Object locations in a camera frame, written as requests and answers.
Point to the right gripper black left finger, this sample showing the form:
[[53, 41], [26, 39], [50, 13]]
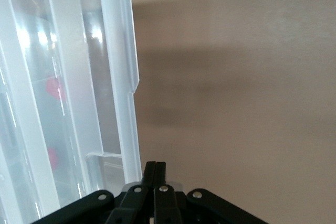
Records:
[[131, 205]]

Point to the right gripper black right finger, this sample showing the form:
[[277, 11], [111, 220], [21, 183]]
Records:
[[168, 208]]

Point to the clear ribbed plastic lid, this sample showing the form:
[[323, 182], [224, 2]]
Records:
[[115, 51]]

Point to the red block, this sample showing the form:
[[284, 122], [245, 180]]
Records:
[[53, 158], [53, 87]]

